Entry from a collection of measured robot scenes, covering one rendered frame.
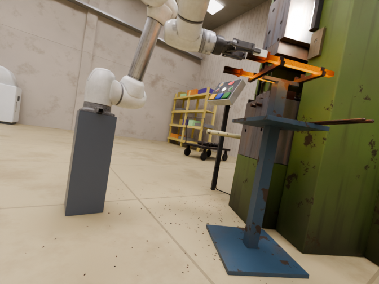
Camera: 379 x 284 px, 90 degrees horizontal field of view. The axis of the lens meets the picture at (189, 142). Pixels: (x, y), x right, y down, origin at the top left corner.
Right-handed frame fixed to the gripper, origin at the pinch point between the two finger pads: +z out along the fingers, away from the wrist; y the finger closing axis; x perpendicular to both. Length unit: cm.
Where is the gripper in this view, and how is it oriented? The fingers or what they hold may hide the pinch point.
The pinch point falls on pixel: (256, 55)
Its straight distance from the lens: 96.9
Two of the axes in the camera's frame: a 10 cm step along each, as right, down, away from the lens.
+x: 1.6, -9.9, -0.5
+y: 1.7, 0.8, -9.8
